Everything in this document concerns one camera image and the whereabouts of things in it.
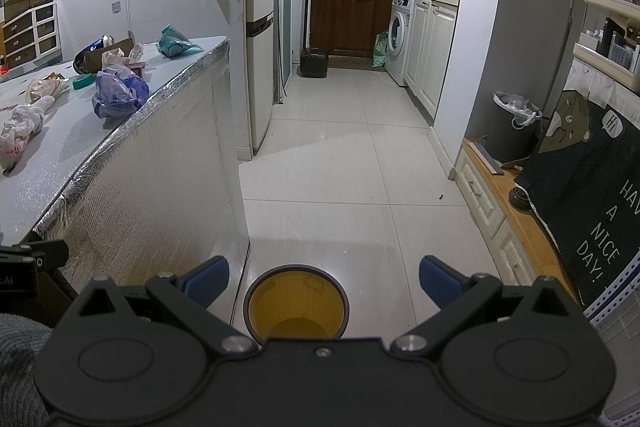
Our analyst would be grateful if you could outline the white wall shelf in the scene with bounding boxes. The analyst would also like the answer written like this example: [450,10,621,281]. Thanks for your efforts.
[573,0,639,94]

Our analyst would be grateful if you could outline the white paper wrapper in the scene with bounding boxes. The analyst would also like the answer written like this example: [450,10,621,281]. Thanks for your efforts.
[101,43,143,69]

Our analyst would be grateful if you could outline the white refrigerator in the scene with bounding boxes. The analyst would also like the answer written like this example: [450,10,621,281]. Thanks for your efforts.
[245,0,274,154]

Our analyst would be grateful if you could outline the yellow round trash bin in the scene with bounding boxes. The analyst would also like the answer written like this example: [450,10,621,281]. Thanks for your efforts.
[243,265,349,345]

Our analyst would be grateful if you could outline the crushed blue Pepsi can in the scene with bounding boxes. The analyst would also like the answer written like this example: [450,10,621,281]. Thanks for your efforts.
[73,35,114,75]

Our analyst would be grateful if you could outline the white kitchen cabinets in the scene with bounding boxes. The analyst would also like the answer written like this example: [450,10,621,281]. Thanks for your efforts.
[404,0,458,119]

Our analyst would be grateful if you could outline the gold foil wrapper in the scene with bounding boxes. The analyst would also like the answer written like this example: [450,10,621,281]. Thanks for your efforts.
[25,72,70,104]

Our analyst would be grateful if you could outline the teal plastic wrapper bag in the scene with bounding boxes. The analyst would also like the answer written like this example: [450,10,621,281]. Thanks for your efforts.
[156,25,202,58]

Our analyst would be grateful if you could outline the white washing machine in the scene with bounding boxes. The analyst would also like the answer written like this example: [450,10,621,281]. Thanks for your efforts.
[385,0,414,88]

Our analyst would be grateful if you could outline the teal round lid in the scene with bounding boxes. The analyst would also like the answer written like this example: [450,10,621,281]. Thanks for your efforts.
[70,74,96,90]

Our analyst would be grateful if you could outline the dark trash bin with liner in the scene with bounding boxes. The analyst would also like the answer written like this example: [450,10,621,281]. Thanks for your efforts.
[485,91,542,164]

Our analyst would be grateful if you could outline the green plastic bag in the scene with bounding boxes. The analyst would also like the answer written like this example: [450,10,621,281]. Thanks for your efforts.
[372,30,388,68]

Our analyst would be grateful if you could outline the red cigarette box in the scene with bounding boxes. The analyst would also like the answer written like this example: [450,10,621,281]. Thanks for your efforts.
[125,62,145,78]

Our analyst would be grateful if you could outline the white drawer cabinet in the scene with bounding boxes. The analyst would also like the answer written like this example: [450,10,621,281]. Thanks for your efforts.
[2,2,62,69]

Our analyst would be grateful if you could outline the black box on floor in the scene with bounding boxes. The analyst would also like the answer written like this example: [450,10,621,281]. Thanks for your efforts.
[299,48,329,78]

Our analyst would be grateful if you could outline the white knotted plastic bag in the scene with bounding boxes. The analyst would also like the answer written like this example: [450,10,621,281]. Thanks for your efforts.
[0,95,55,171]

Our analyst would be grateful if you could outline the white low wooden-top cabinet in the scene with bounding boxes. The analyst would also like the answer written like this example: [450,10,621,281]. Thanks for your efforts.
[454,140,576,297]

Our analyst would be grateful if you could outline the blue plastic bag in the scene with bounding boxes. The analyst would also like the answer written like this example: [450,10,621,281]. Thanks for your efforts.
[92,65,150,119]

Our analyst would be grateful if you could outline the brown cardboard piece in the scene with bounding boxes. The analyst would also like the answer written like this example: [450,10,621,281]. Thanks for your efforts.
[78,38,134,74]

